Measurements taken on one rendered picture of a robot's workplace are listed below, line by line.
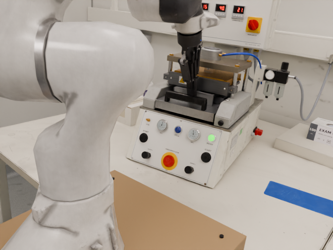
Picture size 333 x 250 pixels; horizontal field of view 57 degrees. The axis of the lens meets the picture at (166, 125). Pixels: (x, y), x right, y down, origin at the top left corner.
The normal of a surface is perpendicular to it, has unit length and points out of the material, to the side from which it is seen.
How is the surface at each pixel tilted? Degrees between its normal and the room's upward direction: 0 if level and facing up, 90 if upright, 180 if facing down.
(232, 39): 90
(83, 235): 61
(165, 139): 65
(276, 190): 0
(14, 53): 80
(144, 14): 131
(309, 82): 90
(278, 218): 0
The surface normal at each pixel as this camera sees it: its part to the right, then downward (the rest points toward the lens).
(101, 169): 0.93, 0.17
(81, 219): 0.52, 0.22
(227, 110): -0.25, -0.52
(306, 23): -0.65, 0.22
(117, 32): 0.20, -0.66
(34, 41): 0.05, -0.13
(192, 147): -0.40, -0.14
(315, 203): 0.08, -0.93
